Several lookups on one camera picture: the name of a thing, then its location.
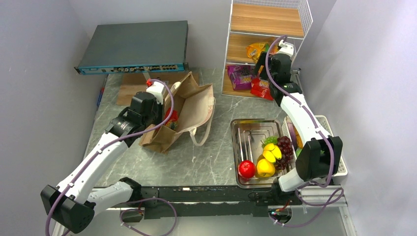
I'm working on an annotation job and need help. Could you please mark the yellow lemon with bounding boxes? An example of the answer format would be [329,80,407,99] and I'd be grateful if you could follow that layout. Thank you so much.
[256,159,275,178]

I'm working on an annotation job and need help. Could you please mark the wooden base board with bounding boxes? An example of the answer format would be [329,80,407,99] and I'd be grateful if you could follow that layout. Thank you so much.
[116,72,188,106]

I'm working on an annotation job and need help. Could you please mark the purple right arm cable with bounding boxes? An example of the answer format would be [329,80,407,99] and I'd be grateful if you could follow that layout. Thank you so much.
[264,35,344,228]

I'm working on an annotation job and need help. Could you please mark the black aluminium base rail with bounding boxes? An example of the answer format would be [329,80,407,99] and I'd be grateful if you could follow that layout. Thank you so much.
[52,185,346,236]

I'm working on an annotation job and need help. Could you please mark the purple grapes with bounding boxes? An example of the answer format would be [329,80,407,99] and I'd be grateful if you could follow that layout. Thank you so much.
[275,136,294,171]

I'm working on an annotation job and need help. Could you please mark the yellow banana bunch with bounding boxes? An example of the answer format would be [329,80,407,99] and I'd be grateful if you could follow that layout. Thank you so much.
[262,143,282,163]

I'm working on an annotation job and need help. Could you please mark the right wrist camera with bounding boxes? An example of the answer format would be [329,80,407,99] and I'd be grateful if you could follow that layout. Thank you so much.
[277,39,295,57]

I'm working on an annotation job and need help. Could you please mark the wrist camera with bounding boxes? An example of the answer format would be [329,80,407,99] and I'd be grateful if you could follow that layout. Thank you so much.
[146,79,166,104]
[277,39,295,57]

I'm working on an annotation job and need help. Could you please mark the white wire shelf rack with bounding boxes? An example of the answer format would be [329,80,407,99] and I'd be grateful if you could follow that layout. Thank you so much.
[221,0,314,99]

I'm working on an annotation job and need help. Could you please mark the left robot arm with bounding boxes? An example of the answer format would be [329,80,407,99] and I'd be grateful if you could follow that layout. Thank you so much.
[40,91,164,235]

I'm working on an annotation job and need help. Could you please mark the red snack bag shelf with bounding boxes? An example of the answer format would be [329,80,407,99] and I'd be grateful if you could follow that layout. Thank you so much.
[164,110,179,130]
[250,77,273,101]

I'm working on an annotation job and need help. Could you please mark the purple eggplant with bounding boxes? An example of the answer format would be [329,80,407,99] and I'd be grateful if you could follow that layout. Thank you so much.
[288,124,298,150]

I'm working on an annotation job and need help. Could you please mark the red apple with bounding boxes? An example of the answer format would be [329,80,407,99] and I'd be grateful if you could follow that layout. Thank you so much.
[238,160,256,179]

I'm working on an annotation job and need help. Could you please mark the grey network switch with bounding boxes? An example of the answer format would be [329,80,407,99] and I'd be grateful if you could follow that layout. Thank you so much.
[75,20,189,75]

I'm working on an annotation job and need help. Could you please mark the stainless steel tray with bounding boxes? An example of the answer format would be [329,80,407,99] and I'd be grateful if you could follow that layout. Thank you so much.
[230,119,295,189]

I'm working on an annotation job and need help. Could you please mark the white plastic basket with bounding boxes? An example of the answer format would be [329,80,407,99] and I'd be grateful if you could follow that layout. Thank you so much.
[282,115,348,178]

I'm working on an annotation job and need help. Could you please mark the brown burlap grocery bag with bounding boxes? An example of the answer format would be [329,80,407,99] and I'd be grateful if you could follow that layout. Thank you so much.
[139,72,215,153]

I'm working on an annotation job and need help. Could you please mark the green leafy vegetable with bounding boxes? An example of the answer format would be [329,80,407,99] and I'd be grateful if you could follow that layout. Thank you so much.
[261,136,278,148]

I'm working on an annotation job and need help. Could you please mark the orange snack bag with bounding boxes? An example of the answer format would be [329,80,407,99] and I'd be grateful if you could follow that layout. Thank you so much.
[246,42,270,62]

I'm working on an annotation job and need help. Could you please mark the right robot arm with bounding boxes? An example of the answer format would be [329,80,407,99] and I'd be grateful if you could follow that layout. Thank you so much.
[255,52,343,204]

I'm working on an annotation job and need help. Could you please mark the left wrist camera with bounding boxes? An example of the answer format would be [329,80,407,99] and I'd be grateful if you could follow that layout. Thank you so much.
[146,79,166,104]

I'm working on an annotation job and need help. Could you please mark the purple snack bag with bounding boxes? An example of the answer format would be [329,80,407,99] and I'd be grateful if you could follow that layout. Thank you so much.
[226,65,253,91]

